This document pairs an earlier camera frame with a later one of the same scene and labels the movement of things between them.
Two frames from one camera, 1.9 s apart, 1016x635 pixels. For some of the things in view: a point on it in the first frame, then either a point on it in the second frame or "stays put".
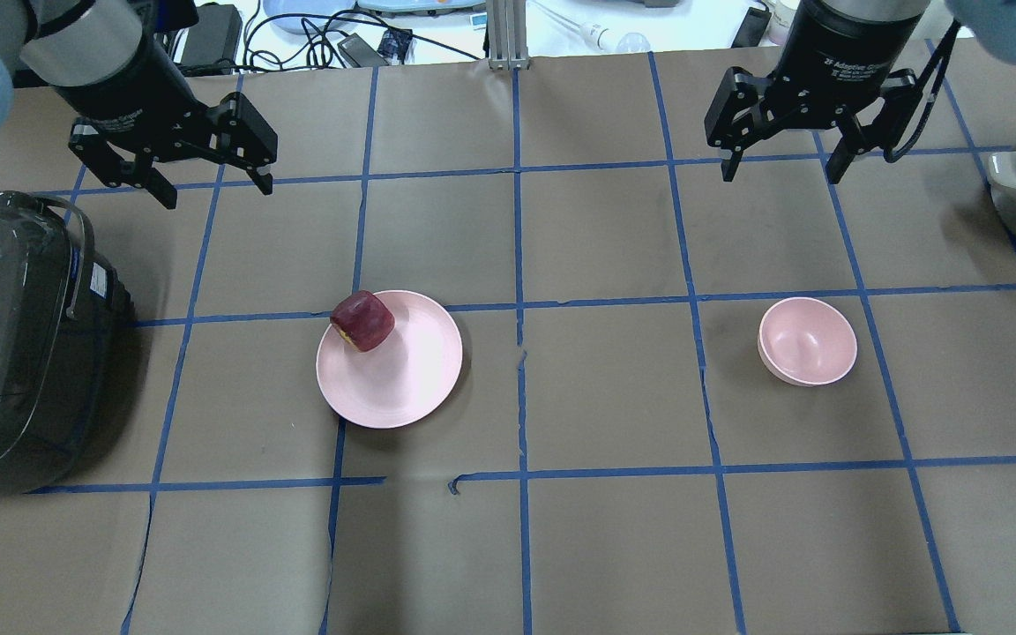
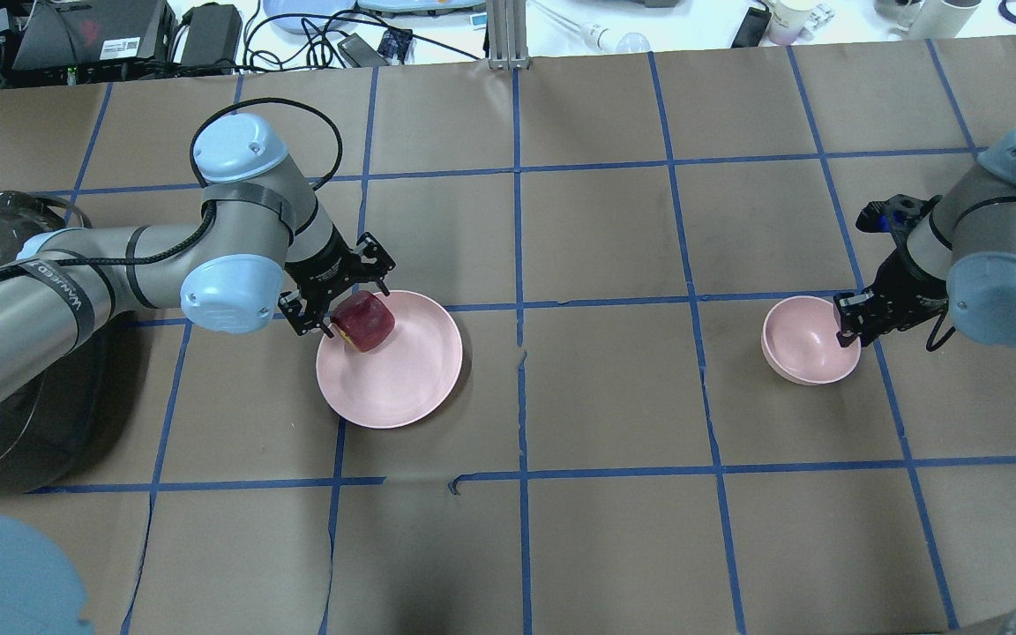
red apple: [362, 320] stays put
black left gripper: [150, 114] -> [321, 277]
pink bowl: [805, 341] stays put
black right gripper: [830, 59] -> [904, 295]
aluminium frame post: [507, 34] stays put
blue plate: [308, 17] stays put
